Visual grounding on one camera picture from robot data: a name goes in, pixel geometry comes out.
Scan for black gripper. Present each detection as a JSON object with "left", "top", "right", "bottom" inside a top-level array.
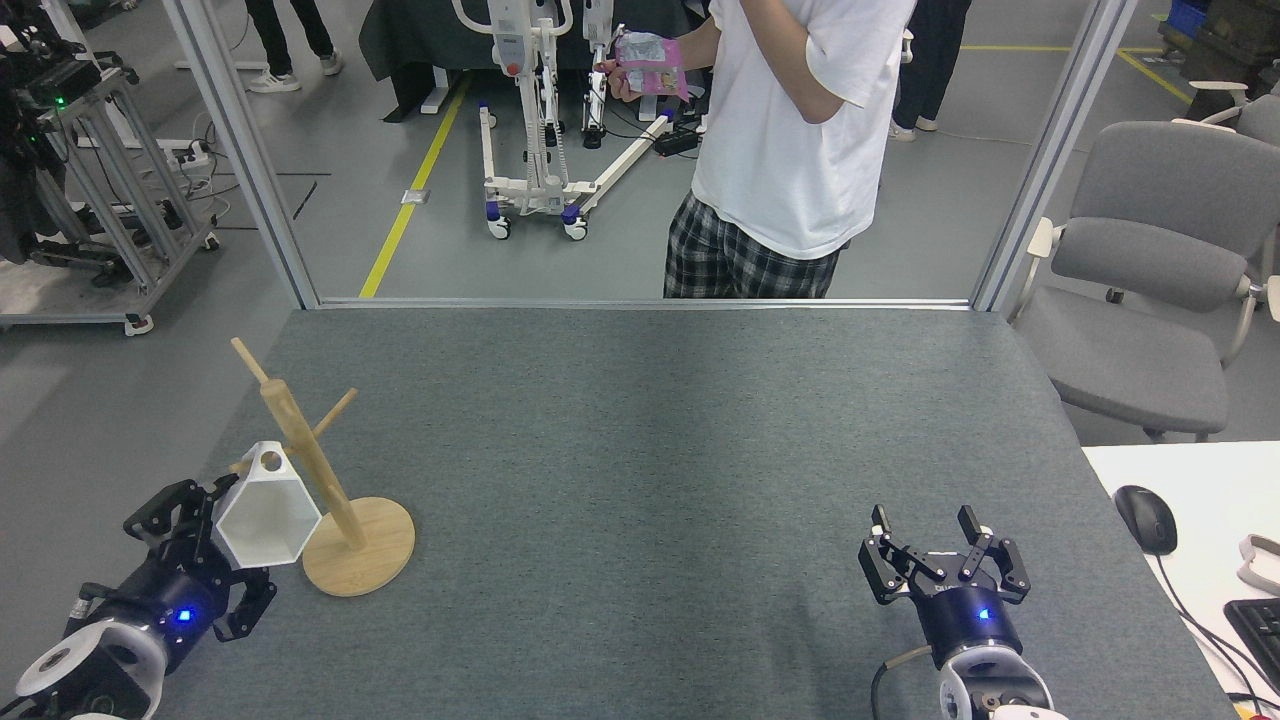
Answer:
[
  {"left": 858, "top": 505, "right": 1031, "bottom": 666},
  {"left": 80, "top": 478, "right": 278, "bottom": 651}
]

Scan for white hexagonal cup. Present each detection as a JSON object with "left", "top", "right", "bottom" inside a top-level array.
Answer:
[{"left": 212, "top": 441, "right": 323, "bottom": 567}]

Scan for pink snack packet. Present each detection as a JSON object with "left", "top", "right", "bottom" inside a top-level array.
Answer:
[{"left": 610, "top": 28, "right": 691, "bottom": 101}]

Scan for wooden cup rack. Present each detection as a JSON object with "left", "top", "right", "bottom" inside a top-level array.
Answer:
[{"left": 228, "top": 337, "right": 416, "bottom": 598}]

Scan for person's hand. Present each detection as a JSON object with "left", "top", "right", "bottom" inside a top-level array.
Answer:
[{"left": 595, "top": 58, "right": 646, "bottom": 103}]

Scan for black computer mouse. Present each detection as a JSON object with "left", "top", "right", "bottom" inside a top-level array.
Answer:
[{"left": 1113, "top": 485, "right": 1178, "bottom": 557}]

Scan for white desk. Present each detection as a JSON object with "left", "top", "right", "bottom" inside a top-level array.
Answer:
[{"left": 1083, "top": 441, "right": 1280, "bottom": 720}]

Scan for black keyboard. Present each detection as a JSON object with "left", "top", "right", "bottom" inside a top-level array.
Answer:
[{"left": 1224, "top": 597, "right": 1280, "bottom": 693}]

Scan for white power strip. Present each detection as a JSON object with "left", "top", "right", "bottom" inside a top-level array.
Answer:
[{"left": 160, "top": 140, "right": 216, "bottom": 179}]

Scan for grey office chair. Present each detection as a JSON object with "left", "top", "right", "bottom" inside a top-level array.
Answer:
[
  {"left": 1172, "top": 80, "right": 1280, "bottom": 149},
  {"left": 1010, "top": 120, "right": 1280, "bottom": 443}
]

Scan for standing person in background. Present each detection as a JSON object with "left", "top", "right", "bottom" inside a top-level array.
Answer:
[{"left": 890, "top": 0, "right": 973, "bottom": 143}]

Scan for dark cloth covered table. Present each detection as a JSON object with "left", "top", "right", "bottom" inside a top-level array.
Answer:
[{"left": 358, "top": 0, "right": 713, "bottom": 123}]

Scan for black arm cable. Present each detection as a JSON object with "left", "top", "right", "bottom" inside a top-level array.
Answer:
[{"left": 870, "top": 645, "right": 936, "bottom": 720}]

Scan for black mouse cable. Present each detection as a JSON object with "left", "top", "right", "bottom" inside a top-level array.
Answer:
[{"left": 1150, "top": 553, "right": 1280, "bottom": 706}]

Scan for aluminium frame equipment cart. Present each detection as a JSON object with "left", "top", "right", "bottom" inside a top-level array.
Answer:
[{"left": 0, "top": 40, "right": 221, "bottom": 336}]

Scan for silver frame post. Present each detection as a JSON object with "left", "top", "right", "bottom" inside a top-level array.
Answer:
[
  {"left": 970, "top": 0, "right": 1141, "bottom": 313},
  {"left": 160, "top": 0, "right": 321, "bottom": 309}
]

